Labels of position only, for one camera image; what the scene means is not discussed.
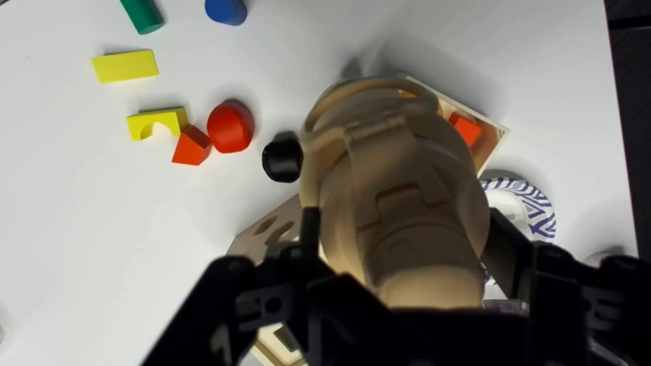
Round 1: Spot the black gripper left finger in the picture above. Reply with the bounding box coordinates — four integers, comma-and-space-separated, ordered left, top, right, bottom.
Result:
139, 205, 324, 366

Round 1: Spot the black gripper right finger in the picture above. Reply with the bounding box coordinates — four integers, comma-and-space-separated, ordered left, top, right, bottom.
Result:
484, 205, 651, 366

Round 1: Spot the beige insulated bottle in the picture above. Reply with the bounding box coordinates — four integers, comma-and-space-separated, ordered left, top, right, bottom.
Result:
296, 75, 494, 311

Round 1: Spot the blue patterned paper plate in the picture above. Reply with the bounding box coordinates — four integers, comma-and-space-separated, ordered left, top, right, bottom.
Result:
477, 168, 559, 245

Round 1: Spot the black wooden block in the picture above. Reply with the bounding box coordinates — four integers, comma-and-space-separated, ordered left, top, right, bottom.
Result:
261, 131, 306, 184

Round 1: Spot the orange-red wooden block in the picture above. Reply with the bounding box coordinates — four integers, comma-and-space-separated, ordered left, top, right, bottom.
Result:
168, 124, 213, 168

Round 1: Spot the red cylinder block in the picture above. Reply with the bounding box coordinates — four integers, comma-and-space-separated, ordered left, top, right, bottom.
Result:
206, 98, 259, 155

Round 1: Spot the wooden block tray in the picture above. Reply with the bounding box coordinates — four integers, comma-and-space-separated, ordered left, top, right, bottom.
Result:
399, 72, 513, 174

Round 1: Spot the yellow arch block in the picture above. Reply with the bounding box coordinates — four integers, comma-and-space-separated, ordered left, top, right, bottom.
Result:
125, 104, 191, 144

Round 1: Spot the orange block in tray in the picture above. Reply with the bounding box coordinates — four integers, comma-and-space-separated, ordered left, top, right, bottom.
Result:
448, 110, 486, 150

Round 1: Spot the yellow rectangular block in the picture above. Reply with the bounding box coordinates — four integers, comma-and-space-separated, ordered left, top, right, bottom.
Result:
90, 47, 162, 85

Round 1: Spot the blue wooden block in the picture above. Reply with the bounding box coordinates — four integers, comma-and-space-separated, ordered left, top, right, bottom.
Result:
204, 0, 250, 29

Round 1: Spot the green wooden block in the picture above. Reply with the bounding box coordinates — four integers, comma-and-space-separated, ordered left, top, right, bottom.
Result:
117, 0, 166, 37

